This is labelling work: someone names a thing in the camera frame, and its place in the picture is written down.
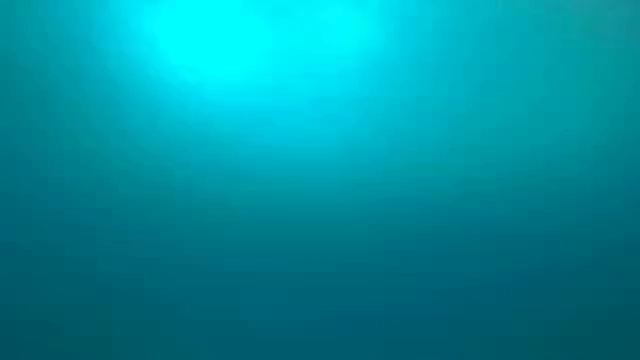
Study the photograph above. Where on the blue plastic bin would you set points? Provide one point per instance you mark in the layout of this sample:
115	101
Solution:
320	200

